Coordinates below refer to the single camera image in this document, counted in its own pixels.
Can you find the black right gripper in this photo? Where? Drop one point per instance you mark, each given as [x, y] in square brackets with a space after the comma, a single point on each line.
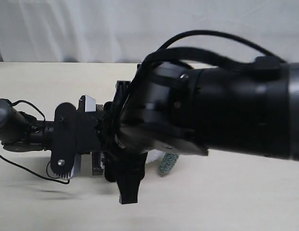
[155, 111]

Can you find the white plush snowman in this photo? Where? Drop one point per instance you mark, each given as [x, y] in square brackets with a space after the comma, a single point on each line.
[155, 156]

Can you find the teal fuzzy knit scarf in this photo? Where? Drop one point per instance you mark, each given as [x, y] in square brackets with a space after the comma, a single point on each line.
[167, 163]

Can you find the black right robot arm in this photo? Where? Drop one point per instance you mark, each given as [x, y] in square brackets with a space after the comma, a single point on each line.
[251, 113]

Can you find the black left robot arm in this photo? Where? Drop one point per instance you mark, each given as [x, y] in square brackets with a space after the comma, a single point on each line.
[21, 132]

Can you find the white curtain backdrop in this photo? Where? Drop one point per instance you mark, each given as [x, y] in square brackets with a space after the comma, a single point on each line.
[113, 31]

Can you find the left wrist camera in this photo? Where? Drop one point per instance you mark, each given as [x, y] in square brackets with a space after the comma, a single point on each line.
[86, 104]

